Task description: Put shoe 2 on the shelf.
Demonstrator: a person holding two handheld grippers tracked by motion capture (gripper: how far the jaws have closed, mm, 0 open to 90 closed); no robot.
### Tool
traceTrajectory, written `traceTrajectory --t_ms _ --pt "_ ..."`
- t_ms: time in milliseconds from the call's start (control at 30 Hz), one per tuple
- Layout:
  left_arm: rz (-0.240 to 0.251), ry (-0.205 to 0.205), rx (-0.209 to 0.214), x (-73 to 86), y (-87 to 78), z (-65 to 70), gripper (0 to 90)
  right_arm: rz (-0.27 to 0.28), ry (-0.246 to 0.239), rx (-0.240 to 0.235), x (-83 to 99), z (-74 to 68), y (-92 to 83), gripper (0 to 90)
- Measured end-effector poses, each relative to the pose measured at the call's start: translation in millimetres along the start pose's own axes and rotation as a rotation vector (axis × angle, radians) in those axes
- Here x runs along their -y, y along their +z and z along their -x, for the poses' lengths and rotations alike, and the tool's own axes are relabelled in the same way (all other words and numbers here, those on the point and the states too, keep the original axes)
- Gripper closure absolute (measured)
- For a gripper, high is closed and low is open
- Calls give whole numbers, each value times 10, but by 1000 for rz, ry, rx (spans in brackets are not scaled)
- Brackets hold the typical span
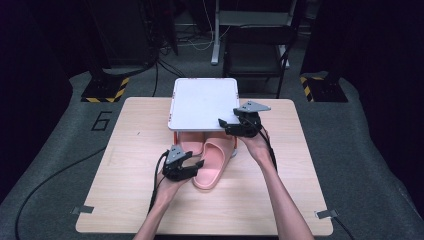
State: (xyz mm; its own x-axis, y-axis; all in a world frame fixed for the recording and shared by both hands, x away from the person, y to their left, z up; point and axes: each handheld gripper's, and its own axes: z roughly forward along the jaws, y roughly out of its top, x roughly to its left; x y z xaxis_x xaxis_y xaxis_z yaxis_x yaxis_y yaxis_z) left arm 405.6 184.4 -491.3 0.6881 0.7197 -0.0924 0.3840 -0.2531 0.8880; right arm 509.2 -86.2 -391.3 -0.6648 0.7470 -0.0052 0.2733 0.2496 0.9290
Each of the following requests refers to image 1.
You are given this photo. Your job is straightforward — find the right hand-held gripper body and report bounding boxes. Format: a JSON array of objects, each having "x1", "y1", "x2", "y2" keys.
[{"x1": 225, "y1": 100, "x2": 272, "y2": 138}]

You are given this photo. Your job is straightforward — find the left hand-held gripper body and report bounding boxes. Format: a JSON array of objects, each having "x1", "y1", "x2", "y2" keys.
[{"x1": 161, "y1": 144, "x2": 200, "y2": 183}]

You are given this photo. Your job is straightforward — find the white shoe rack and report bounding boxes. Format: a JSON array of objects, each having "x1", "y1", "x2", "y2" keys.
[{"x1": 167, "y1": 77, "x2": 241, "y2": 158}]

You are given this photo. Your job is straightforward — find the person's right hand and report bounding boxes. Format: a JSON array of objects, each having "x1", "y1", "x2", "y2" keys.
[{"x1": 237, "y1": 127, "x2": 273, "y2": 165}]

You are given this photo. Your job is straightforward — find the person's left hand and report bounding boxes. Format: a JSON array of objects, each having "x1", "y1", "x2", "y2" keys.
[{"x1": 154, "y1": 175, "x2": 195, "y2": 207}]

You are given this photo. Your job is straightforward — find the black folding chair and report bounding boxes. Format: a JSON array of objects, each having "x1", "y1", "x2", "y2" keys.
[{"x1": 222, "y1": 24, "x2": 298, "y2": 100}]

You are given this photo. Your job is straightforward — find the striped black stand base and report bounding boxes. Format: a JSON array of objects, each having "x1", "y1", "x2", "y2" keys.
[
  {"x1": 80, "y1": 69, "x2": 131, "y2": 104},
  {"x1": 299, "y1": 73, "x2": 349, "y2": 103}
]

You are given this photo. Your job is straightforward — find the grey tape piece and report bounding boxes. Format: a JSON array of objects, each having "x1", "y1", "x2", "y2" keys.
[
  {"x1": 71, "y1": 205, "x2": 96, "y2": 216},
  {"x1": 314, "y1": 208, "x2": 339, "y2": 220}
]

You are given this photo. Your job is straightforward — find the dark equipment cabinet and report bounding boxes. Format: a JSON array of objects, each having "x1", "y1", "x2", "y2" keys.
[{"x1": 85, "y1": 0, "x2": 158, "y2": 69}]

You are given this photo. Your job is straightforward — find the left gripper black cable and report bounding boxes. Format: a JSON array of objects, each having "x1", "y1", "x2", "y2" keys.
[{"x1": 147, "y1": 149, "x2": 171, "y2": 215}]

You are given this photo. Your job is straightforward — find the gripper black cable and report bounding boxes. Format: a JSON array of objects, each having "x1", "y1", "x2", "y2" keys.
[
  {"x1": 147, "y1": 149, "x2": 171, "y2": 215},
  {"x1": 257, "y1": 123, "x2": 279, "y2": 173}
]

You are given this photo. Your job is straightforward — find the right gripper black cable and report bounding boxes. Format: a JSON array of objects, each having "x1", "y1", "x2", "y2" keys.
[{"x1": 257, "y1": 123, "x2": 279, "y2": 173}]

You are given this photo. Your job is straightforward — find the white desk frame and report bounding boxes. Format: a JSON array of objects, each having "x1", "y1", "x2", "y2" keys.
[{"x1": 210, "y1": 0, "x2": 298, "y2": 70}]

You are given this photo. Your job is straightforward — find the white cable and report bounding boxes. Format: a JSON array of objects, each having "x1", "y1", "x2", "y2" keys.
[{"x1": 178, "y1": 0, "x2": 232, "y2": 52}]

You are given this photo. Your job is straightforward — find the bundle of black cables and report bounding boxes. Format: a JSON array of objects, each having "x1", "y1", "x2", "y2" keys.
[{"x1": 151, "y1": 39, "x2": 186, "y2": 98}]

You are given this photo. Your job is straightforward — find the long black floor cable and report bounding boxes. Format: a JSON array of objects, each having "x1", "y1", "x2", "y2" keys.
[{"x1": 14, "y1": 146, "x2": 108, "y2": 240}]

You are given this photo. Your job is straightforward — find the short black floor cable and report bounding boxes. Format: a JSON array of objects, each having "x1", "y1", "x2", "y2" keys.
[{"x1": 332, "y1": 215, "x2": 357, "y2": 240}]

